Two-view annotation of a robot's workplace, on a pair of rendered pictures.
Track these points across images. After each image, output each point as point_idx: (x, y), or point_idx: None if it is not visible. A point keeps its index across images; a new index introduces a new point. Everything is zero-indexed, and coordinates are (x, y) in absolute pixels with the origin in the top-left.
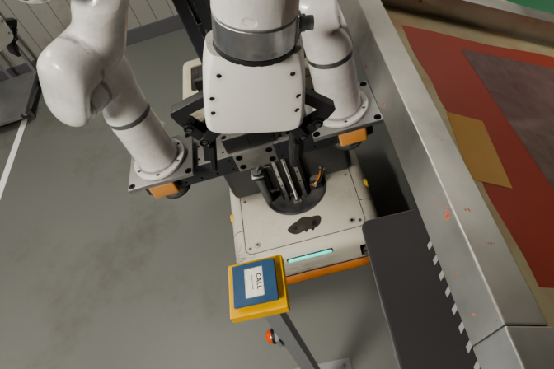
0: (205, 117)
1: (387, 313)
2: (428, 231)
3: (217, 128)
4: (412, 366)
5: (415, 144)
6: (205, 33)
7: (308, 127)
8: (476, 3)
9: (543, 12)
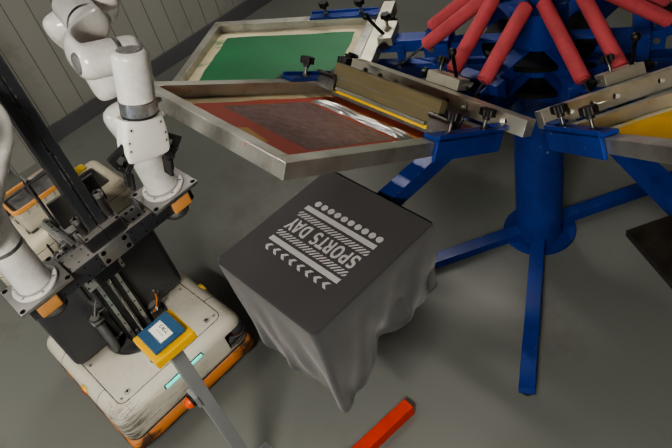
0: (127, 156)
1: (261, 294)
2: (242, 156)
3: (133, 160)
4: (290, 308)
5: (222, 132)
6: (55, 158)
7: (172, 150)
8: (219, 84)
9: (256, 79)
